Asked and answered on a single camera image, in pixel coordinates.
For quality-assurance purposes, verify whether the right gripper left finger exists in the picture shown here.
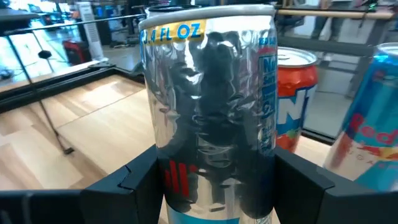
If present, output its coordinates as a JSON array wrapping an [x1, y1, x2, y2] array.
[[79, 144, 165, 224]]

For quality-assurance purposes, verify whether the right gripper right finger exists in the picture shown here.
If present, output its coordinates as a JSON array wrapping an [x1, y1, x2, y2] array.
[[273, 146, 336, 224]]

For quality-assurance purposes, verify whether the red Fanta strawberry can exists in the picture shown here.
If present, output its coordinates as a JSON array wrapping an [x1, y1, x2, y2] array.
[[275, 46, 318, 154]]

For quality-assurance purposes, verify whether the blue silver Red Bull can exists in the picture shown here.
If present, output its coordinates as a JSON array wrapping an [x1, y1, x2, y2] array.
[[323, 42, 398, 192], [138, 4, 279, 224]]

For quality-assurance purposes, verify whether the white Celsius can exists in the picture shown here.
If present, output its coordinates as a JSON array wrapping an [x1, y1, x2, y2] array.
[[145, 3, 202, 19]]

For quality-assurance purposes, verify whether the red black tool case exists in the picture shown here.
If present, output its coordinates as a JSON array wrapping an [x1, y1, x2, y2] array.
[[63, 39, 91, 65]]

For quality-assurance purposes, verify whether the white standing banner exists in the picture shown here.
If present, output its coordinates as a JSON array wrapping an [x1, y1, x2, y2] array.
[[77, 1, 105, 62]]

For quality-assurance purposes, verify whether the wooden bar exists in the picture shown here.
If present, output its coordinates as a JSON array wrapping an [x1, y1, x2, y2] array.
[[276, 9, 396, 20]]

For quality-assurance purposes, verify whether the black desk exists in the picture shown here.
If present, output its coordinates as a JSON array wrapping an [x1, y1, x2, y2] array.
[[0, 9, 41, 34]]

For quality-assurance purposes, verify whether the wooden shelf black metal frame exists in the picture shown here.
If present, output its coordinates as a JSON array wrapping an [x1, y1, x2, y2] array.
[[4, 14, 330, 187]]

